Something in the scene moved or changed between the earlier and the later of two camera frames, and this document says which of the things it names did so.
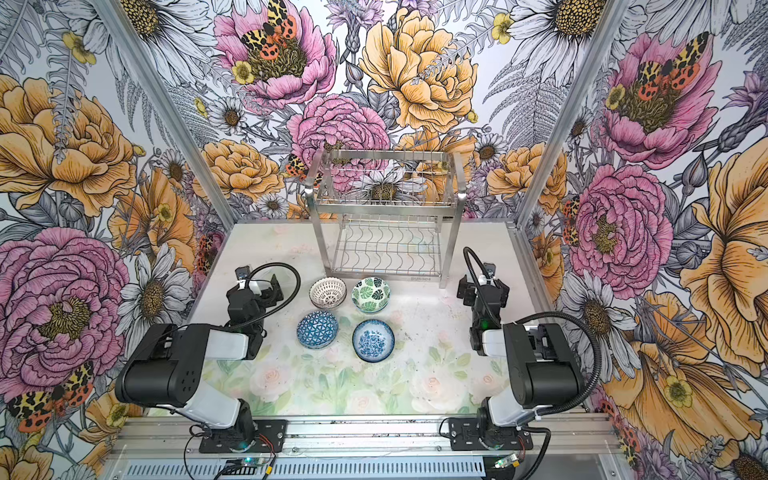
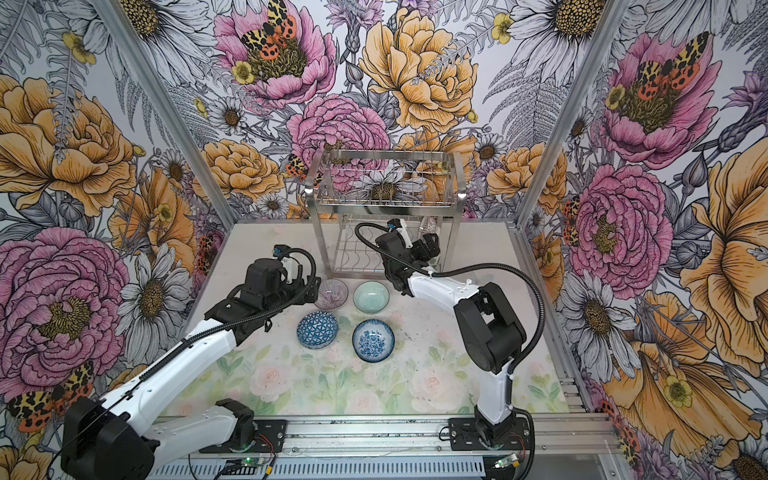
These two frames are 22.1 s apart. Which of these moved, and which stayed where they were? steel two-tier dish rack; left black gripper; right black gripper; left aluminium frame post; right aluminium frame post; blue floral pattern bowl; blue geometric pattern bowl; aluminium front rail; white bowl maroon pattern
Moved: left black gripper; white bowl maroon pattern; right black gripper
Stayed: steel two-tier dish rack; blue floral pattern bowl; blue geometric pattern bowl; aluminium front rail; left aluminium frame post; right aluminium frame post
